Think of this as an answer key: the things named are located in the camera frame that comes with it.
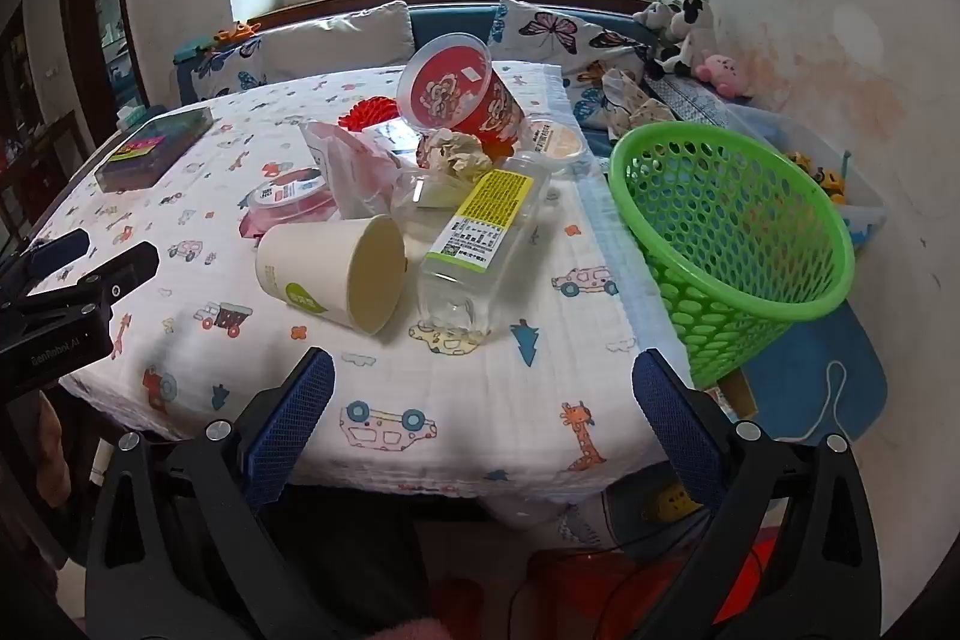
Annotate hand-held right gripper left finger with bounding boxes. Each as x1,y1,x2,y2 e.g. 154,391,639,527
86,346,336,640

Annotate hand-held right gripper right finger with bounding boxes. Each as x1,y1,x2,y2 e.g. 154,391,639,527
631,347,882,640

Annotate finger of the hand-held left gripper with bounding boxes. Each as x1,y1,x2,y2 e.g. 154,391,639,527
19,228,92,277
15,240,161,320

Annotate green plastic basket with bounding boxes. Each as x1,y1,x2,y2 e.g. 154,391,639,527
609,120,856,390

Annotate pink snack bag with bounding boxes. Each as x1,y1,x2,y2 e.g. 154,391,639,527
300,119,421,223

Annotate paper ball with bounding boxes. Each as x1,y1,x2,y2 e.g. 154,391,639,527
415,128,493,186

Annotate person's left hand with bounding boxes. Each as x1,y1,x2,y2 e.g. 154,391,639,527
34,392,74,510

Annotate dark wooden cabinet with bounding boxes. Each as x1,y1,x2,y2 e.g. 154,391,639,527
0,6,85,255

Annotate blue floor mat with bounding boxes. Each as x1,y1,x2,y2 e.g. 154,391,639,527
737,301,889,444

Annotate dark flat box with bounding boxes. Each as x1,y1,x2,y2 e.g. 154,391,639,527
95,107,214,194

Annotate white paper cup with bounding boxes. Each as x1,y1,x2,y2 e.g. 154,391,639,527
255,215,410,336

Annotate round pink plastic container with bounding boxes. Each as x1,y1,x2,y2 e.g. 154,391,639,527
238,166,335,241

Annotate red stool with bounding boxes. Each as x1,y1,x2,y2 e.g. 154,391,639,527
431,526,782,640

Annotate dark wooden door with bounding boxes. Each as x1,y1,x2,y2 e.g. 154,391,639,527
58,0,152,140

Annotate small butterfly print pillow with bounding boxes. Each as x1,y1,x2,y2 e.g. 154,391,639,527
187,40,268,103

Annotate clear plastic wrapper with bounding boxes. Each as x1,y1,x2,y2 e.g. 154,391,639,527
390,169,460,236

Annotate orange toy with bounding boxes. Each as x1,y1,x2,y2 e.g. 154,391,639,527
212,20,263,46

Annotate clear bottle with yellow label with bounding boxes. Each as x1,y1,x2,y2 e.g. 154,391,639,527
416,151,553,342

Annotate clear storage bin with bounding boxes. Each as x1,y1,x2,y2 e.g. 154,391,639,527
718,106,887,253

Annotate yellow toy vehicles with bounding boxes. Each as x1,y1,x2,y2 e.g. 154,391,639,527
786,151,850,204

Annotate grey patterned cushion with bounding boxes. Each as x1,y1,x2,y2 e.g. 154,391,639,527
649,76,752,124

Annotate cream printed cloth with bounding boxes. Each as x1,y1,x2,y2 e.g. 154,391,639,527
600,68,677,136

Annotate white pillow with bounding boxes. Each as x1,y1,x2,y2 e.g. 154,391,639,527
251,1,416,83

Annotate pink plush toy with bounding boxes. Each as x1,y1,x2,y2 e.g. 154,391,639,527
694,53,754,100

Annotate red instant noodle cup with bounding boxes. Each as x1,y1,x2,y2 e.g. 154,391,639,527
396,32,526,158

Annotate cow plush toy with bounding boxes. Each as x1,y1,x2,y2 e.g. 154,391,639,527
651,0,714,80

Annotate grey plush toy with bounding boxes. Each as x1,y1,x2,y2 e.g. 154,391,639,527
634,1,684,43

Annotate large butterfly print pillow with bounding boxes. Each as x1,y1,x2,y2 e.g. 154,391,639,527
487,0,662,133

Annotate blue sofa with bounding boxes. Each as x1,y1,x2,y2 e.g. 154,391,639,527
172,2,655,109

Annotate black cable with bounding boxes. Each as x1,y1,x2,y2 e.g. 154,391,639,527
516,518,722,615

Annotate white cable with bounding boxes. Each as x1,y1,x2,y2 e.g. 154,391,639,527
793,360,849,444

